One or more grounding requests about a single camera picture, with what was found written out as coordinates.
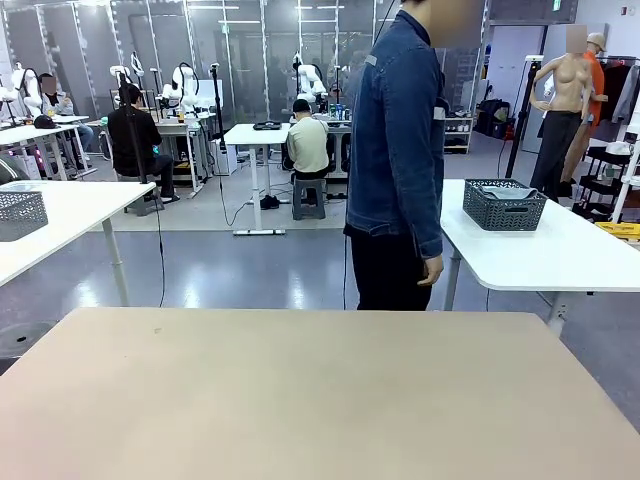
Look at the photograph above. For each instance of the person's right hand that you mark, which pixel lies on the person's right hand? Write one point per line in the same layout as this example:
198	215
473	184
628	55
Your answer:
433	267

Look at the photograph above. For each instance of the grey plastic lattice basket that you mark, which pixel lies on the grey plastic lattice basket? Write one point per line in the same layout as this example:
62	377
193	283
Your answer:
500	217
22	215

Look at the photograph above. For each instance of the person's right forearm denim sleeve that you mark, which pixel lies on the person's right forearm denim sleeve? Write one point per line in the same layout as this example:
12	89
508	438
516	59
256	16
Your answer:
427	220

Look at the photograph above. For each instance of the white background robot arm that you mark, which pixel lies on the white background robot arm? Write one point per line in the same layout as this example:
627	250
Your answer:
120	71
307	75
186	87
31	90

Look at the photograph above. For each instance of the white side table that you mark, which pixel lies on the white side table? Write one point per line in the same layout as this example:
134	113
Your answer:
525	255
75	210

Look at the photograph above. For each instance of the person in denim jacket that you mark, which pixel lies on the person in denim jacket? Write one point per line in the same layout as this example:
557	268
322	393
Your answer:
395	150

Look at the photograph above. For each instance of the wooden shoe rack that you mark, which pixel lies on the wooden shoe rack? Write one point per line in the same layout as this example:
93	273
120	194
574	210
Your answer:
459	135

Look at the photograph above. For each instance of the grey plastic stool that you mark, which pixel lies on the grey plastic stool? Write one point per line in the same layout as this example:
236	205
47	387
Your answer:
308	197

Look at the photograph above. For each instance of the black bags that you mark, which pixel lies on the black bags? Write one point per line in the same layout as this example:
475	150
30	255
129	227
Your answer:
492	117

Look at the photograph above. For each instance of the black tripod with white box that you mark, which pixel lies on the black tripod with white box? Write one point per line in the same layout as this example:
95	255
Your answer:
520	120

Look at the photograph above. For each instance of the seated person in beige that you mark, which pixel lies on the seated person in beige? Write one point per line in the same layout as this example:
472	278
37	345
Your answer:
307	145

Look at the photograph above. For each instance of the black sneaker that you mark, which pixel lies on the black sneaker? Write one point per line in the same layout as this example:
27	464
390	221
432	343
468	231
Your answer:
270	202

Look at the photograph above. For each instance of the large yellow crate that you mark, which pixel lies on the large yellow crate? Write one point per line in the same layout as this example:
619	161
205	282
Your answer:
620	231

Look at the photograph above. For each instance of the black shelf cart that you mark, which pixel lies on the black shelf cart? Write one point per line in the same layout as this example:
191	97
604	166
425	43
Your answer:
607	186

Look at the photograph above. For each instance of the black flat device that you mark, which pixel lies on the black flat device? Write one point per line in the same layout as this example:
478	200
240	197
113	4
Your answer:
270	126

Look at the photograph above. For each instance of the white standing desk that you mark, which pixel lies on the white standing desk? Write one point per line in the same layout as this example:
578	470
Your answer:
257	135

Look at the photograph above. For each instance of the white hat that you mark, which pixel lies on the white hat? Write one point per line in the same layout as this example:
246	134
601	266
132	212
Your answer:
619	148

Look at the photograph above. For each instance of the bare mannequin with black trousers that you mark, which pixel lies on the bare mannequin with black trousers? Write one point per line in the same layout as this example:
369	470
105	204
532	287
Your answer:
562	85

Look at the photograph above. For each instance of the mannequin with orange shirt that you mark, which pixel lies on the mannequin with orange shirt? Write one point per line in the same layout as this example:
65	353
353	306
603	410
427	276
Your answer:
596	75

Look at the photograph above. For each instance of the rack with dark garments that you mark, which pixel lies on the rack with dark garments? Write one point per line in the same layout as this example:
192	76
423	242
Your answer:
617	85

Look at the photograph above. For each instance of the black pole stand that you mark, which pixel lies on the black pole stand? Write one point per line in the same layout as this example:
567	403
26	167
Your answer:
218	110

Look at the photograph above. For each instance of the white robot workbench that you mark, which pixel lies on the white robot workbench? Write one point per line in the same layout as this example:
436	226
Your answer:
175	129

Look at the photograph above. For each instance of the seated person in black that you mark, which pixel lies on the seated person in black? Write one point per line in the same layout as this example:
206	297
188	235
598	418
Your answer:
130	140

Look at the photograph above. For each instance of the seated person in grey hoodie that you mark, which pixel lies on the seated person in grey hoodie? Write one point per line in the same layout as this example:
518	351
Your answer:
57	105

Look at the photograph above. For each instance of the black cap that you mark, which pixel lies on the black cap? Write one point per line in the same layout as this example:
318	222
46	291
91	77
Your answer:
45	121

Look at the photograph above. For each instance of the grey round floor plate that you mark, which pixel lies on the grey round floor plate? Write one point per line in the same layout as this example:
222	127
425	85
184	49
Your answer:
22	340

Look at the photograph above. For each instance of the white office desk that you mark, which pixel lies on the white office desk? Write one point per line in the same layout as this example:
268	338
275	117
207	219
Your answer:
30	134

